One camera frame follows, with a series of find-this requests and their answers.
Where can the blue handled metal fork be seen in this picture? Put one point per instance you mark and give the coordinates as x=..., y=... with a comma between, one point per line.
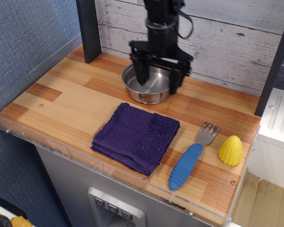
x=183, y=168

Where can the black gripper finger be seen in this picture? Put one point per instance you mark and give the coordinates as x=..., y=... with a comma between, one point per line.
x=176, y=76
x=141, y=69

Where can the clear acrylic table guard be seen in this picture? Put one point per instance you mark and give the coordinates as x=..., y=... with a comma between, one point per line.
x=67, y=106

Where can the yellow plastic corn toy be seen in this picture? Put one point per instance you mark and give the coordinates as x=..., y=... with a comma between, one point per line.
x=231, y=151

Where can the folded purple cloth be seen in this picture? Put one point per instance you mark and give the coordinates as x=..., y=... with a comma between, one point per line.
x=136, y=138

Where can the silver button panel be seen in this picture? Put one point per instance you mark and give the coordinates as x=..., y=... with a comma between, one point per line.
x=110, y=211

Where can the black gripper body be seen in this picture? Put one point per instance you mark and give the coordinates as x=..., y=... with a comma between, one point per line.
x=161, y=49

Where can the orange yellow toy object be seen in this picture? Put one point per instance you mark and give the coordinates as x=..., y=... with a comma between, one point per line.
x=20, y=222

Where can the dark cabinet post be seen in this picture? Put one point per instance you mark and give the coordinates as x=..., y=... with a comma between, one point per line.
x=88, y=21
x=271, y=78

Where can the small stainless steel pan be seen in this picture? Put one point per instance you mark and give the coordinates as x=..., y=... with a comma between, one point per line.
x=154, y=91

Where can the white toy sink unit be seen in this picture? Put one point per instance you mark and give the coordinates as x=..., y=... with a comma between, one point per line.
x=266, y=159

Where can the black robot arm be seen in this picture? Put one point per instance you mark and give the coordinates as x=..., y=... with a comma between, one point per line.
x=165, y=13

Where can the grey cabinet front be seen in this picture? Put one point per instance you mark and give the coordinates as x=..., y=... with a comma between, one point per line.
x=72, y=181

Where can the dark right cabinet post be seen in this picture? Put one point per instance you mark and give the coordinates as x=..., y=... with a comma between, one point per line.
x=271, y=78

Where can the black mesh object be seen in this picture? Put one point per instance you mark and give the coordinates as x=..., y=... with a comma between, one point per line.
x=4, y=221

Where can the dark left cabinet post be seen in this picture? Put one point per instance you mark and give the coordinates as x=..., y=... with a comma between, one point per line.
x=88, y=21

